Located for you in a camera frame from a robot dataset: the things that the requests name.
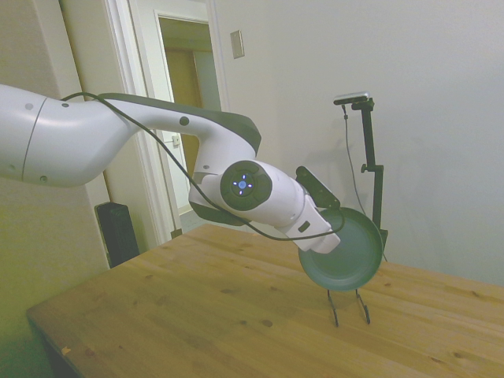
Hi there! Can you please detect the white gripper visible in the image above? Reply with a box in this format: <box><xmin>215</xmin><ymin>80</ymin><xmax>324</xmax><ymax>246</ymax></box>
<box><xmin>293</xmin><ymin>198</ymin><xmax>342</xmax><ymax>254</ymax></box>

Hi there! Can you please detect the teal round plate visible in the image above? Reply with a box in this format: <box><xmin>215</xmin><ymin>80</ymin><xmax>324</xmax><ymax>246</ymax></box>
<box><xmin>298</xmin><ymin>207</ymin><xmax>384</xmax><ymax>293</ymax></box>

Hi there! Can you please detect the black tower heater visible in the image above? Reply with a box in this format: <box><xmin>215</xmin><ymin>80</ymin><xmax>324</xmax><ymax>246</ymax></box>
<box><xmin>95</xmin><ymin>202</ymin><xmax>140</xmax><ymax>269</ymax></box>

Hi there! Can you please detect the wooden hallway door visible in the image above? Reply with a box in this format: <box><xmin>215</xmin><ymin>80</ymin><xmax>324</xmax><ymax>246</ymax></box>
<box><xmin>165</xmin><ymin>48</ymin><xmax>216</xmax><ymax>170</ymax></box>

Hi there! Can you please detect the white open door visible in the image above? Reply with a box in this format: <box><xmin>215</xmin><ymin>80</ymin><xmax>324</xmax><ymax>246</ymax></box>
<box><xmin>128</xmin><ymin>0</ymin><xmax>190</xmax><ymax>237</ymax></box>

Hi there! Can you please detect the dark wire plate rack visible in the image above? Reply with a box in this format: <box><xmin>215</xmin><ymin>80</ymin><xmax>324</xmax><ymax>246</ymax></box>
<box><xmin>325</xmin><ymin>289</ymin><xmax>372</xmax><ymax>328</ymax></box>

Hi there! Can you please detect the camera on black stand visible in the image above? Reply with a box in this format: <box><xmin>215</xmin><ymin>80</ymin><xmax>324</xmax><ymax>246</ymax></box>
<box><xmin>341</xmin><ymin>104</ymin><xmax>389</xmax><ymax>263</ymax></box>

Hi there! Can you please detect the black camera stand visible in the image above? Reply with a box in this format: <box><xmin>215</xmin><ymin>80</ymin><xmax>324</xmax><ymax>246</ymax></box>
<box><xmin>350</xmin><ymin>99</ymin><xmax>390</xmax><ymax>261</ymax></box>

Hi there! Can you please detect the grey exterior camera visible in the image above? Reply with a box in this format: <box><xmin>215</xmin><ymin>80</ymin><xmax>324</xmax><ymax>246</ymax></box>
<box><xmin>333</xmin><ymin>91</ymin><xmax>372</xmax><ymax>106</ymax></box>

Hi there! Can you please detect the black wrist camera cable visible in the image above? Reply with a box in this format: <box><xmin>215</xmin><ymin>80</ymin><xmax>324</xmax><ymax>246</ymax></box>
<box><xmin>60</xmin><ymin>91</ymin><xmax>344</xmax><ymax>241</ymax></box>

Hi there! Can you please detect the beige wall switch plate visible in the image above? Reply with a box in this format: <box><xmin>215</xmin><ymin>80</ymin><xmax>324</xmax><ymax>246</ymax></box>
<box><xmin>229</xmin><ymin>30</ymin><xmax>245</xmax><ymax>61</ymax></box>

